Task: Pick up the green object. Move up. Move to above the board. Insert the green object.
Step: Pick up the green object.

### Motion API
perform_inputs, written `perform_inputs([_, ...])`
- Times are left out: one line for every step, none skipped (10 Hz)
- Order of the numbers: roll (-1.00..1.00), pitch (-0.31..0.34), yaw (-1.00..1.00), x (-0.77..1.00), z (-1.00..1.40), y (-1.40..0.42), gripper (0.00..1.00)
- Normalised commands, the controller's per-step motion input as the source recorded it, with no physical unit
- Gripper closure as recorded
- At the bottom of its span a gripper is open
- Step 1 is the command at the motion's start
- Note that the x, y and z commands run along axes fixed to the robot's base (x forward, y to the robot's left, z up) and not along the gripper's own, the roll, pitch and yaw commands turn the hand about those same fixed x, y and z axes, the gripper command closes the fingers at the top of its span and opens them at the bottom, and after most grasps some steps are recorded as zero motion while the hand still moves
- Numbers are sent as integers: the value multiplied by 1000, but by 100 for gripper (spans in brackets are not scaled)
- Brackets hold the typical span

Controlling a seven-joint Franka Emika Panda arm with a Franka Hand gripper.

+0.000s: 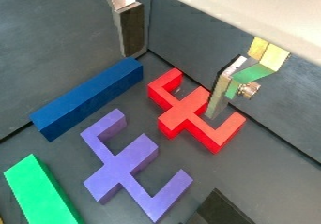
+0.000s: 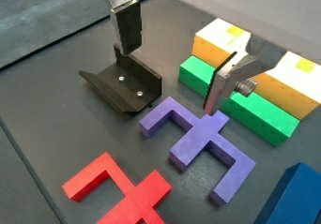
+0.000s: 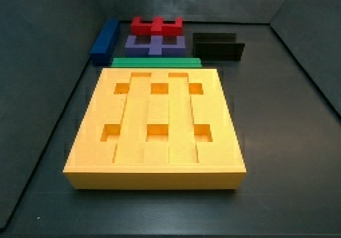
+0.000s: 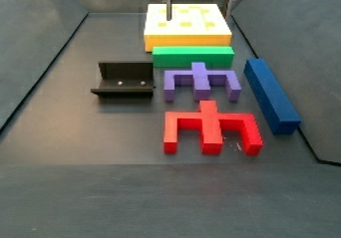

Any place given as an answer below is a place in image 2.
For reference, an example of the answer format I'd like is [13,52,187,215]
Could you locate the blue rectangular block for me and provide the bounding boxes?
[252,162,321,224]

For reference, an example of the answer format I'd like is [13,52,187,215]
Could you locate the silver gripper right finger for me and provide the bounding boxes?
[203,35,268,116]

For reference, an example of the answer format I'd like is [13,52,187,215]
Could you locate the black angle bracket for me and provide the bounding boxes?
[78,45,161,114]

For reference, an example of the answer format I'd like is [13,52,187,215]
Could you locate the red fork-shaped block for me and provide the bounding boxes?
[62,153,171,224]

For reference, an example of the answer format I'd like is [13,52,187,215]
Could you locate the yellow slotted board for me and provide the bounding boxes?
[191,19,321,119]

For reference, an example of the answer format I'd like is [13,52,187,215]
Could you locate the purple fork-shaped block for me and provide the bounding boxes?
[139,97,255,205]

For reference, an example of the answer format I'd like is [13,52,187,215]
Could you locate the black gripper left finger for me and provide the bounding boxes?
[106,0,141,55]

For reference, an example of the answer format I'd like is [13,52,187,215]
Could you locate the green rectangular block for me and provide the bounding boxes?
[177,56,299,146]

